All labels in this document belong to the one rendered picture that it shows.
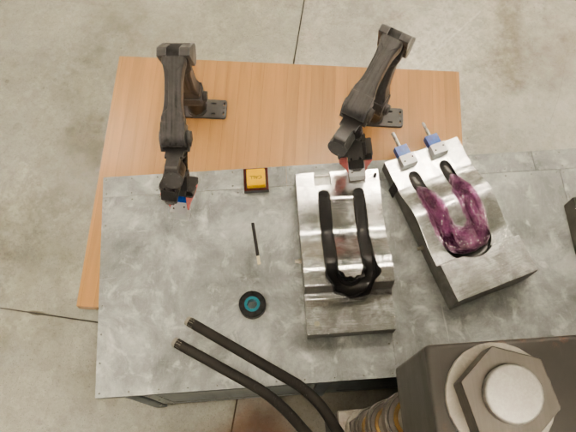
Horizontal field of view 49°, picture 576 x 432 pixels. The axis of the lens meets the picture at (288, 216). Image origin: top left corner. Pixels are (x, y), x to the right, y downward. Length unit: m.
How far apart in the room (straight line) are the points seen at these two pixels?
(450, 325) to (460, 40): 1.83
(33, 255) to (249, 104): 1.32
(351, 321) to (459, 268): 0.35
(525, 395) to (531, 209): 1.53
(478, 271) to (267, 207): 0.68
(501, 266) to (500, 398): 1.30
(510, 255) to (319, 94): 0.83
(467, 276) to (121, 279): 1.04
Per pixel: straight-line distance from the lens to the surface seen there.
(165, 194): 1.74
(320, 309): 1.87
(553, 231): 2.17
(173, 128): 1.72
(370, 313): 1.88
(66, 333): 2.89
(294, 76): 2.25
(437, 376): 0.70
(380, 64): 1.77
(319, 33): 3.35
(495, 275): 1.94
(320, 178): 2.00
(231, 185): 2.06
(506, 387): 0.67
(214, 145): 2.13
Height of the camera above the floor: 2.69
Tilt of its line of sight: 70 degrees down
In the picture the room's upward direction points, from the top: straight up
